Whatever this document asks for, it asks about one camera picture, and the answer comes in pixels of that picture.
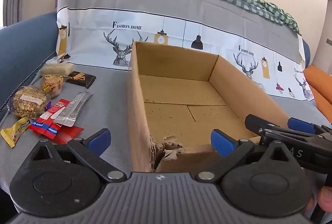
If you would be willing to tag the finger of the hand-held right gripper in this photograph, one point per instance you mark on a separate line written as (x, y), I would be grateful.
(300, 125)
(255, 124)

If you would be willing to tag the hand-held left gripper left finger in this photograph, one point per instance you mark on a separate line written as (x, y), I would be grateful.
(99, 139)

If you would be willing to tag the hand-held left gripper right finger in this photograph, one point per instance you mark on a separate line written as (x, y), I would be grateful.
(220, 141)

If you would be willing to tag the brown cardboard box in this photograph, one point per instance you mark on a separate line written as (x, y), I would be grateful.
(176, 99)

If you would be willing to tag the purple snack packet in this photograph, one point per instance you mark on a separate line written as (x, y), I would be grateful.
(48, 105)

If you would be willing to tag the pale puffed snack packet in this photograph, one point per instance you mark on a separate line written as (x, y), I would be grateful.
(58, 68)

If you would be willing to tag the person's right hand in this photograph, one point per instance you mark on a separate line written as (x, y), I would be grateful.
(326, 198)

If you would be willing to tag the flat red packet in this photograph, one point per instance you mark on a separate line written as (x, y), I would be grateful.
(71, 133)

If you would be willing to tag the silver snack packet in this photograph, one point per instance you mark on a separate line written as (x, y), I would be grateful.
(71, 110)

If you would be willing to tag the orange cushion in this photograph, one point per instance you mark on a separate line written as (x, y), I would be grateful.
(320, 86)

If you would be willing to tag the red blue snack packet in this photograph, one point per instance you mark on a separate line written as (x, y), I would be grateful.
(46, 123)

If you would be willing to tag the black chocolate packet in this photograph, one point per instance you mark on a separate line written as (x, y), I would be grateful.
(81, 79)

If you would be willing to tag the clear cookie bag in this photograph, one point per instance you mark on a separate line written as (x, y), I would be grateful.
(51, 85)

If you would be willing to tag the round peanut brittle packet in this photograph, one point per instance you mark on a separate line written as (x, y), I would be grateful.
(28, 102)

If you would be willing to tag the yellow snack packet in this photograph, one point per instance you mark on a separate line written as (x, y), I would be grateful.
(15, 132)

